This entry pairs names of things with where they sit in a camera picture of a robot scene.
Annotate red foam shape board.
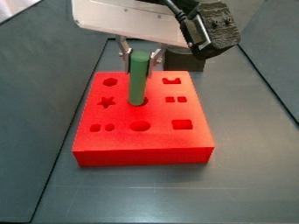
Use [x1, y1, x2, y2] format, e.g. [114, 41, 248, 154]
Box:
[72, 71, 215, 167]

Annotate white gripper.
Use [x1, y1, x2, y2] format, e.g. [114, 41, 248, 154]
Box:
[71, 0, 187, 76]

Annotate black cable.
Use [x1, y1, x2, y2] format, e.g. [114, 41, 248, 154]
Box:
[158, 0, 196, 30]

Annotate black curved holder stand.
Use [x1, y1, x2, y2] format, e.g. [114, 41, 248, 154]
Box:
[163, 46, 206, 72]

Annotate green cylinder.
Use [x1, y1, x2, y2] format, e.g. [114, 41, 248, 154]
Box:
[128, 52, 150, 106]

